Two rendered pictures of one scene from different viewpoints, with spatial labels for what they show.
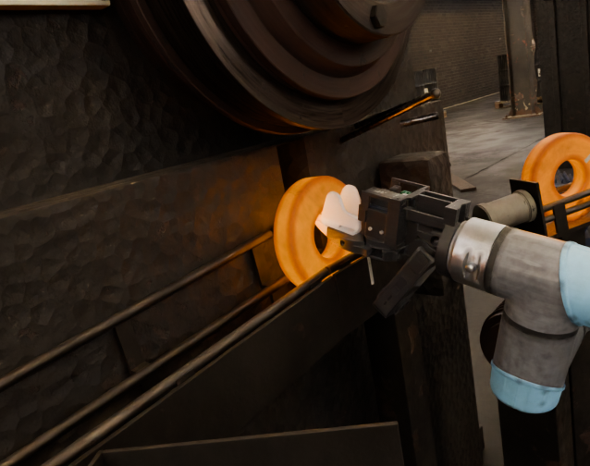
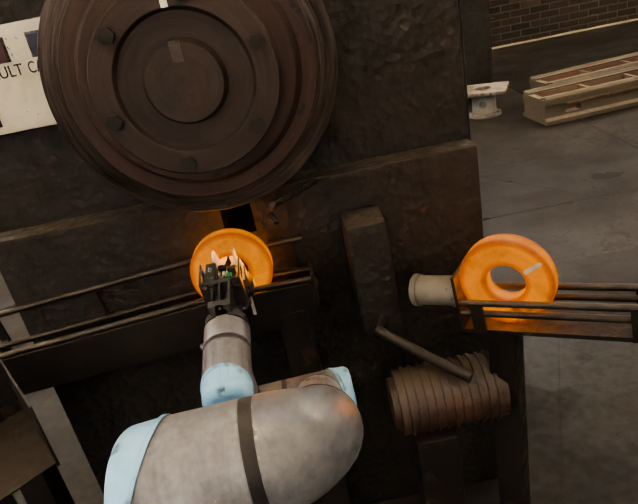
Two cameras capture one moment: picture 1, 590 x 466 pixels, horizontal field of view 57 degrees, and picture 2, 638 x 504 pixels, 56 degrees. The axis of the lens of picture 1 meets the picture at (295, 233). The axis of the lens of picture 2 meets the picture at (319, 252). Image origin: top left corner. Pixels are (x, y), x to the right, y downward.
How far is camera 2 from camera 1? 98 cm
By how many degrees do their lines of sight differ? 46
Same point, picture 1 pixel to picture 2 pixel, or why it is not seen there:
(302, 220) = (201, 261)
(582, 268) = (206, 383)
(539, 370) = not seen: hidden behind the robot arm
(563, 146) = (496, 252)
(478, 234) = (209, 329)
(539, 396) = not seen: hidden behind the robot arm
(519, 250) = (206, 352)
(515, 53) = not seen: outside the picture
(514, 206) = (435, 290)
